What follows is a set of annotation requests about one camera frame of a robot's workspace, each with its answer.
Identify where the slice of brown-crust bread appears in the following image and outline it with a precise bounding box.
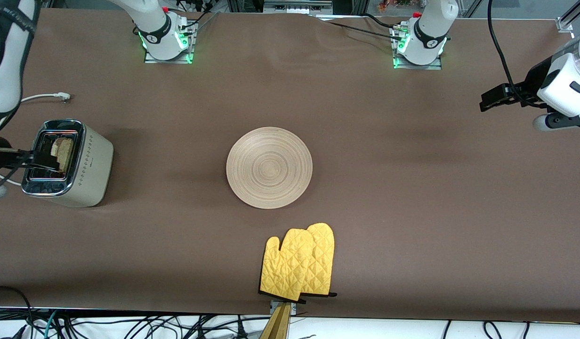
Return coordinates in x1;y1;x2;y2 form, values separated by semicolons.
50;137;75;173

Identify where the round light wooden plate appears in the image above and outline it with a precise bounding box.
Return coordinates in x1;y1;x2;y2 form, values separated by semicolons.
226;126;314;210

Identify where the cream and chrome toaster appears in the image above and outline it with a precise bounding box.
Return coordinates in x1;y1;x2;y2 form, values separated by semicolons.
21;119;114;208

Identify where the grey metal box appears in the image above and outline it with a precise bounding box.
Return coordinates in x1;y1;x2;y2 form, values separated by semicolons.
263;0;334;14

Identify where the yellow quilted oven mitt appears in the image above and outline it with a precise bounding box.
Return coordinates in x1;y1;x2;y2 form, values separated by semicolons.
299;223;338;298
259;228;319;302

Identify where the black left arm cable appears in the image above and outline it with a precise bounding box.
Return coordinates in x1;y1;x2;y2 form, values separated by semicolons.
487;0;531;106

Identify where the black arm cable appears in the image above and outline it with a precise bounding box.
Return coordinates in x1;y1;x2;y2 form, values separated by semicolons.
487;0;531;106
0;0;39;196

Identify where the white toaster power cable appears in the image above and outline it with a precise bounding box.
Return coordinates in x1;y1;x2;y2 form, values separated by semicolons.
0;92;72;187

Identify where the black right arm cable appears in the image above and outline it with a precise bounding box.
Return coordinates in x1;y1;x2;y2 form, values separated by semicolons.
0;0;39;196

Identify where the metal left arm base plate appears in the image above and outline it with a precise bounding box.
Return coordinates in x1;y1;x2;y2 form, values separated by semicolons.
392;24;443;70

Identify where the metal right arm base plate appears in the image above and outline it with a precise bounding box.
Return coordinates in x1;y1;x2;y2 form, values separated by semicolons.
144;21;197;64

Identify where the black cable across table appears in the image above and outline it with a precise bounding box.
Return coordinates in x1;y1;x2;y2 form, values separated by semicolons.
318;18;400;38

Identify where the small metal bracket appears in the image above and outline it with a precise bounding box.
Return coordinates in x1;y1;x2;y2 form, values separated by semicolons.
270;299;298;316

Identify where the wooden post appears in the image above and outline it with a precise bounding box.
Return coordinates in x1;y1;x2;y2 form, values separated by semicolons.
259;304;291;339

